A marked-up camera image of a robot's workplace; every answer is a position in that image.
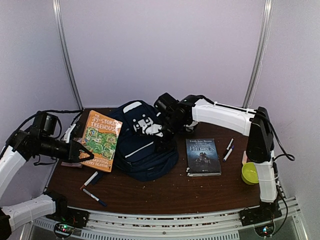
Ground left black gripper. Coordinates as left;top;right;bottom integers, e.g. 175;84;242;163
39;135;93;163

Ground orange 39-Storey Treehouse book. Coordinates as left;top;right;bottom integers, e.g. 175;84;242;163
81;110;123;173

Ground white and navy bowl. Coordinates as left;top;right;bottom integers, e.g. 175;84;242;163
183;124;197;133

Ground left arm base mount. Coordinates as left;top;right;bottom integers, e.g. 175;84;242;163
43;190;90;240

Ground dark Wuthering Heights book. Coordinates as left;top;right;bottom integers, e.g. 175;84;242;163
185;138;222;177

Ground purple capped white marker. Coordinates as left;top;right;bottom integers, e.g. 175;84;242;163
222;145;235;162

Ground aluminium front rail frame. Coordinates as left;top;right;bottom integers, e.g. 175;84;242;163
21;197;308;240

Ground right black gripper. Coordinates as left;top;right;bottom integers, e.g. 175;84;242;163
153;116;187;153

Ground aluminium corner post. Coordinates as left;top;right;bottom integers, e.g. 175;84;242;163
52;0;83;110
242;0;274;108

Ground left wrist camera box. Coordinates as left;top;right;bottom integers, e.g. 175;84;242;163
31;111;85;141

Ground black capped white marker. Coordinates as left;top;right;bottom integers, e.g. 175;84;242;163
223;138;234;157

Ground navy blue student backpack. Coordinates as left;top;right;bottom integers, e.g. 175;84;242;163
107;100;179;182

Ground lime green bowl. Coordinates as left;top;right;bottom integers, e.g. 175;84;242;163
241;162;259;185

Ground left aluminium corner post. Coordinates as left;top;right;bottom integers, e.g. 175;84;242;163
52;0;83;110

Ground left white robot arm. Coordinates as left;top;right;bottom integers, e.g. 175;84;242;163
0;130;94;240

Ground pink illustrated paperback book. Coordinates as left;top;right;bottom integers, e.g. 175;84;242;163
61;161;83;168

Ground blue capped white marker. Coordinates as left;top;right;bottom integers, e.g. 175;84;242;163
82;188;107;207

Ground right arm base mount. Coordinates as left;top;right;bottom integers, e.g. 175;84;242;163
239;200;282;238

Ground right aluminium corner post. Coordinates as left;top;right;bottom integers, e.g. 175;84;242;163
242;0;274;108

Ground red tipped white marker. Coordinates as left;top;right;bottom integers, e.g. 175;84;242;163
80;171;98;191

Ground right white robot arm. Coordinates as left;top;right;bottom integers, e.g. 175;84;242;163
154;92;278;221

